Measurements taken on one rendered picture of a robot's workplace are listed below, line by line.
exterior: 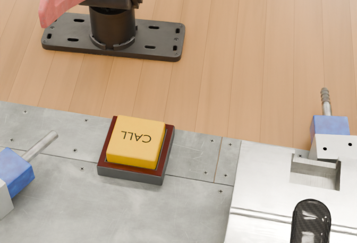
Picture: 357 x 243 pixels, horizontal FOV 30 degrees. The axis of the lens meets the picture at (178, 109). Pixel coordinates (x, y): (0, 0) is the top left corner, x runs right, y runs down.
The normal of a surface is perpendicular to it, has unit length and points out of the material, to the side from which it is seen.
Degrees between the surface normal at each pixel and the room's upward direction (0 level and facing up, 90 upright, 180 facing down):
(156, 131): 0
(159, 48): 0
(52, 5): 90
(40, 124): 0
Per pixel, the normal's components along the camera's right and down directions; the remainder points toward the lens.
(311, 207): 0.00, -0.44
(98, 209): 0.02, -0.63
